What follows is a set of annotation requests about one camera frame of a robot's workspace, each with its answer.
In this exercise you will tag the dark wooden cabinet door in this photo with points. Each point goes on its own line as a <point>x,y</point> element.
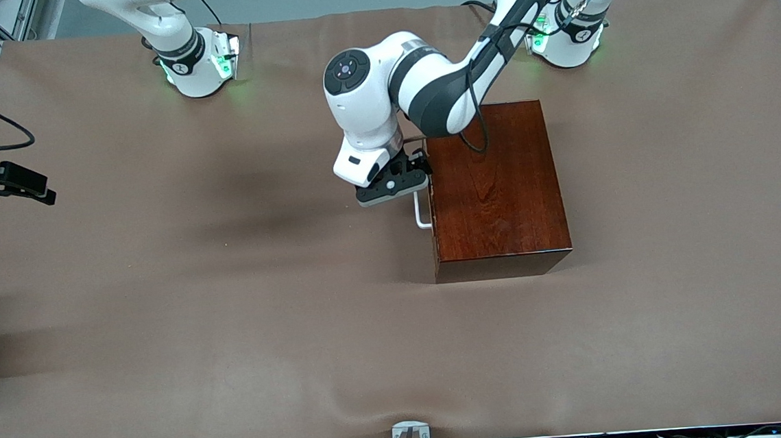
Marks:
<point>435,243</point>

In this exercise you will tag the large table cover sheet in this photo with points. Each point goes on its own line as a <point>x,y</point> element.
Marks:
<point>233,326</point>

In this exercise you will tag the grey metal corner bracket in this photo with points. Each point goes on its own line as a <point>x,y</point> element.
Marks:
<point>410,426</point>

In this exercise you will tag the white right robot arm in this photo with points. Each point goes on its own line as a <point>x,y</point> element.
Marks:
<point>199,84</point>

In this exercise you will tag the dark wooden drawer cabinet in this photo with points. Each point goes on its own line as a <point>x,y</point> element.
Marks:
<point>513,203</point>

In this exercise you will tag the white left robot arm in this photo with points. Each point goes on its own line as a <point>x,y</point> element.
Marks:
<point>369,110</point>

